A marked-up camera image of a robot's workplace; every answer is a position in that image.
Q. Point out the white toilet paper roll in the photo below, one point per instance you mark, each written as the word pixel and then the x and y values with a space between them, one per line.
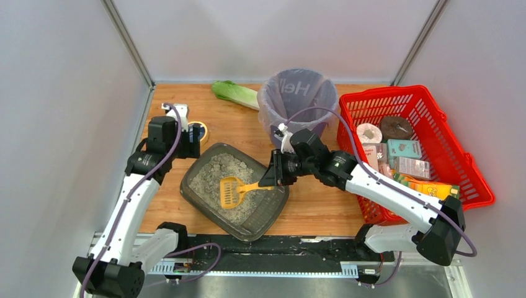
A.
pixel 369 133

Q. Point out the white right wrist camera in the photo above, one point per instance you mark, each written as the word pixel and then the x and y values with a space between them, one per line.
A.
pixel 284 135

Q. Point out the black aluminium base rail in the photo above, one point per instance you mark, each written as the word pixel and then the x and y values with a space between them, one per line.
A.
pixel 269 256

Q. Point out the yellow litter scoop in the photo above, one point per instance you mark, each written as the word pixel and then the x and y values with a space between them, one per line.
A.
pixel 233 191

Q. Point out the teal small box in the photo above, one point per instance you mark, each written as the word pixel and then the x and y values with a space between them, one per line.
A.
pixel 404 148

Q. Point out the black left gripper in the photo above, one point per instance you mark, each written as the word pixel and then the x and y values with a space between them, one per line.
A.
pixel 193 141

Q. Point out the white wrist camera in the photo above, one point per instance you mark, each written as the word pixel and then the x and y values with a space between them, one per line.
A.
pixel 284 135
pixel 179 112

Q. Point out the yellow round sponge tin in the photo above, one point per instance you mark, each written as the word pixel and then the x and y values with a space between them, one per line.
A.
pixel 202 130

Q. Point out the grey transparent litter box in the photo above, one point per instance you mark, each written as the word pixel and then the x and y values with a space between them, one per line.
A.
pixel 259 209

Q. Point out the grey pink packet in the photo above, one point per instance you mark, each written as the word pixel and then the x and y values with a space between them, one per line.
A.
pixel 414 168

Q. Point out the translucent bin liner bag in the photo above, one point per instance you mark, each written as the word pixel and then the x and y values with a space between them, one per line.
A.
pixel 290 91

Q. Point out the yellow orange sponge pack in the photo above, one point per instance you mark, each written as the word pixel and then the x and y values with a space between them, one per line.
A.
pixel 430 188

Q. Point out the brown round disc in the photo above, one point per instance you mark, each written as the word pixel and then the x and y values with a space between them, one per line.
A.
pixel 395 127

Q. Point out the blue trash bin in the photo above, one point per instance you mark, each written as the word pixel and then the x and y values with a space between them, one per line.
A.
pixel 277 140

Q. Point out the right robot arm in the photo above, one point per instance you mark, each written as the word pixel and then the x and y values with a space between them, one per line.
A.
pixel 434 226

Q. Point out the red plastic basket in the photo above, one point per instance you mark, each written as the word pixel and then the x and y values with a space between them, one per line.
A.
pixel 449 162

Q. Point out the green napa cabbage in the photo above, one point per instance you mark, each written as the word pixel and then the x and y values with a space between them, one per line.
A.
pixel 230 91

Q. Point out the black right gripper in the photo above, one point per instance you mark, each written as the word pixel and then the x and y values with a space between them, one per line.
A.
pixel 278 168

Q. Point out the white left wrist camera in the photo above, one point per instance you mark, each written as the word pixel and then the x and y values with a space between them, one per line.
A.
pixel 179 112

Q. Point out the pink white packet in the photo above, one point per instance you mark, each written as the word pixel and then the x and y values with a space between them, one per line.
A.
pixel 377 158

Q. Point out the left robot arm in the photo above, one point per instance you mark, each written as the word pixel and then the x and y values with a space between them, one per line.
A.
pixel 131 201

